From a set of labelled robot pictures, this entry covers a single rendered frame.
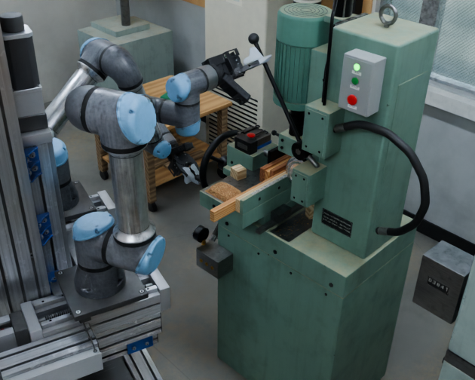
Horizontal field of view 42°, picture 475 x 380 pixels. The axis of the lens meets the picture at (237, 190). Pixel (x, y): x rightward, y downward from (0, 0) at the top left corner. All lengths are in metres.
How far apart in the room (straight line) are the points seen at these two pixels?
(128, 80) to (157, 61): 2.13
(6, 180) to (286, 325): 1.11
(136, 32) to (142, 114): 2.90
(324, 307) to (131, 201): 0.82
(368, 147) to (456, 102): 1.38
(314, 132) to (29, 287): 0.99
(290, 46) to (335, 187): 0.46
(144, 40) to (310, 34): 2.43
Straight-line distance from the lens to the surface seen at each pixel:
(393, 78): 1.75
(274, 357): 2.47
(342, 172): 1.95
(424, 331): 3.05
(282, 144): 2.19
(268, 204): 2.13
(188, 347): 2.83
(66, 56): 5.12
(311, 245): 2.09
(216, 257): 2.30
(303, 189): 1.95
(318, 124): 1.83
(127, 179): 1.57
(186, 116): 1.84
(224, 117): 3.75
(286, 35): 1.97
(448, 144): 3.36
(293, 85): 2.01
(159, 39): 4.34
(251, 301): 2.38
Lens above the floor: 2.06
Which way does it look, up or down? 32 degrees down
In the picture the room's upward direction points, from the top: 1 degrees clockwise
